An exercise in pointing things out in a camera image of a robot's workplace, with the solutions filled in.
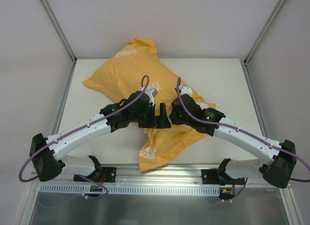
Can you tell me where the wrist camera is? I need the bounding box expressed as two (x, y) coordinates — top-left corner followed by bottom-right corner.
(144, 88), (158, 102)
(177, 85), (193, 97)

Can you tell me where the aluminium frame post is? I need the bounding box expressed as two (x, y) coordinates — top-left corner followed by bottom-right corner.
(39, 0), (77, 64)
(243, 0), (287, 65)

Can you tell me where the left aluminium frame post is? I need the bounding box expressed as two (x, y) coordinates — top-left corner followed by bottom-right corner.
(39, 0), (77, 64)

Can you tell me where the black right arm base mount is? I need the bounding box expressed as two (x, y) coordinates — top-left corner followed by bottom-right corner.
(201, 169), (233, 186)

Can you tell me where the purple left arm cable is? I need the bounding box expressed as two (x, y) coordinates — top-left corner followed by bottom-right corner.
(18, 75), (150, 184)

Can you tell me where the orange Mickey Mouse pillowcase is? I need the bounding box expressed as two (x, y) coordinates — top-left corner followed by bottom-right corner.
(83, 39), (207, 172)

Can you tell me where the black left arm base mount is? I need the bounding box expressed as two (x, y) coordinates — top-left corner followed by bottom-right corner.
(73, 166), (117, 183)

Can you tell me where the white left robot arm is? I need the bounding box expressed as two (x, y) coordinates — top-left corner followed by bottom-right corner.
(30, 90), (171, 182)

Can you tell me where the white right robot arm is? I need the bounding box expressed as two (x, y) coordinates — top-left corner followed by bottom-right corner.
(170, 94), (296, 189)

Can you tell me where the white slotted cable duct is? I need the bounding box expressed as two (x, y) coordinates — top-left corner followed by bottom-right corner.
(40, 184), (220, 197)

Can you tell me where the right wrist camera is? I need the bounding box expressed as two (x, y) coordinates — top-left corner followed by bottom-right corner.
(177, 85), (193, 97)

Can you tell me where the right aluminium frame post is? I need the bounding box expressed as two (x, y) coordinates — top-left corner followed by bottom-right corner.
(243, 0), (287, 65)

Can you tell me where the white pillow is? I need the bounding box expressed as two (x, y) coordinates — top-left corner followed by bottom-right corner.
(198, 102), (209, 109)

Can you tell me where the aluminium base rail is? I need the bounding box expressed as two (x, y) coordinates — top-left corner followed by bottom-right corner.
(29, 157), (267, 185)

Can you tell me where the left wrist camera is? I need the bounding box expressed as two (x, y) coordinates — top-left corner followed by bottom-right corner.
(144, 88), (158, 102)

